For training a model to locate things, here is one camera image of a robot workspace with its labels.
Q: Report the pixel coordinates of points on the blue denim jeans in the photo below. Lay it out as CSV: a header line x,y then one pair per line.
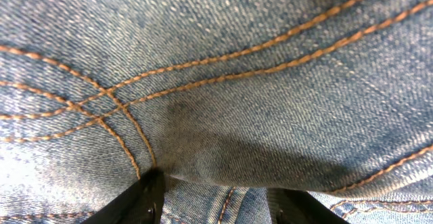
x,y
227,97

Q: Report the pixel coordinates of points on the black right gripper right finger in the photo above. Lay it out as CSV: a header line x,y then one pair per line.
x,y
287,206

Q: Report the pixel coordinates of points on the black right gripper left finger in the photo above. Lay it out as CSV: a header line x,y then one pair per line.
x,y
141,203

